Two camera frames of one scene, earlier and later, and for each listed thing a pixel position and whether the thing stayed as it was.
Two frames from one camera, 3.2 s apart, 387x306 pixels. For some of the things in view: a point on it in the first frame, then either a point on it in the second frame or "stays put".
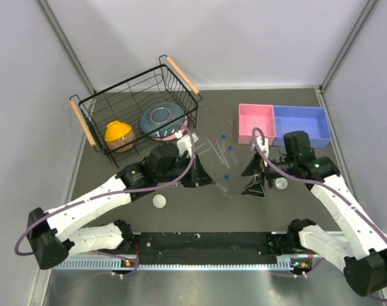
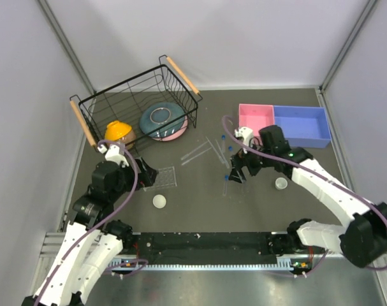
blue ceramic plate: [162, 119] stays put
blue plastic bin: [312, 120] stays put
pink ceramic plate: [173, 136] stays put
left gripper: [201, 177] -> [146, 176]
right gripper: [254, 189] -> [241, 159]
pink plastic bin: [252, 116] stays put
